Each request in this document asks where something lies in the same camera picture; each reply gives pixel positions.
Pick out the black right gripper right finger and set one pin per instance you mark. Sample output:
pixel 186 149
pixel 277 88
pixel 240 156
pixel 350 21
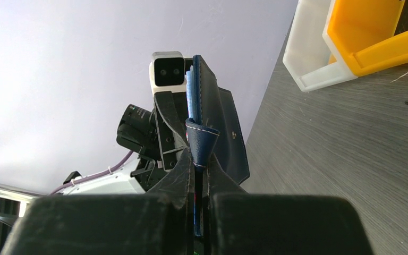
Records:
pixel 236 222

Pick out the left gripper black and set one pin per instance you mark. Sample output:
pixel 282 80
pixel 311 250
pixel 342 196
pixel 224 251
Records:
pixel 158 138

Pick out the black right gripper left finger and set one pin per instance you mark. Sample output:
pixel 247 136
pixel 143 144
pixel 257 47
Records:
pixel 157 222

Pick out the blue leather card holder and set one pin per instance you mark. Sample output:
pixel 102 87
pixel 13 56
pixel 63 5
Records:
pixel 213 127

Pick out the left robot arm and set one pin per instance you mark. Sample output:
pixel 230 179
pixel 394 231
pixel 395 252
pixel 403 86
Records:
pixel 114 180

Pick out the white plastic bin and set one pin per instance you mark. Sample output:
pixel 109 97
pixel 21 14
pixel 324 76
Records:
pixel 313 63

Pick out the orange plastic bin left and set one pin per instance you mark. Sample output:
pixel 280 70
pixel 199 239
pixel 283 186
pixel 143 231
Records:
pixel 361 34

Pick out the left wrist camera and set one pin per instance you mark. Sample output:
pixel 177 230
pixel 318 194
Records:
pixel 167 72

